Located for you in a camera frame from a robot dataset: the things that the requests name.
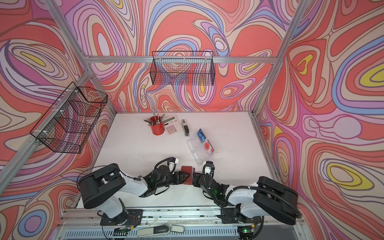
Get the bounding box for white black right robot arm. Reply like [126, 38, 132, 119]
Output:
[193, 173, 302, 225]

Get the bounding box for black silver stapler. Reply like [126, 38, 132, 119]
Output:
[182, 120, 190, 137]

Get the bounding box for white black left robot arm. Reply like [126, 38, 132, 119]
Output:
[77, 157, 191, 226]

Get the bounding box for red leather card holder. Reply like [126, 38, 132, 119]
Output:
[181, 166, 195, 185]

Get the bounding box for clear plastic card tray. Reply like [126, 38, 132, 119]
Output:
[187, 132, 215, 166]

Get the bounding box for blue credit card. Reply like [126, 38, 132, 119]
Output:
[197, 129, 207, 143]

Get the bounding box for black wire basket left wall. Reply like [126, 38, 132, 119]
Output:
[30, 82, 108, 154]

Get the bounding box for white calculator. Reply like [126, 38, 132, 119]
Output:
[163, 115, 183, 136]

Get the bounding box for red pen cup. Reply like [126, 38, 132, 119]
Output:
[150, 124, 165, 136]

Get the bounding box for black wire basket wall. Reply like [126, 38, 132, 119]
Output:
[150, 51, 216, 86]
[30, 82, 108, 154]

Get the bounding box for grey foot pedal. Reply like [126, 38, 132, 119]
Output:
[137, 225, 185, 238]

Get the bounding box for black wire basket back wall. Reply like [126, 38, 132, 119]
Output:
[150, 51, 216, 86]

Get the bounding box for pens in cup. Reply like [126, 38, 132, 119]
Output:
[144, 114, 165, 126]

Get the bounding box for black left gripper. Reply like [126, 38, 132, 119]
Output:
[155, 172, 192, 191]

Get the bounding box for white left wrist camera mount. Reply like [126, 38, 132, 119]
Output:
[168, 157, 179, 174]

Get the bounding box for red credit card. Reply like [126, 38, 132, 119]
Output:
[203, 140, 215, 156]

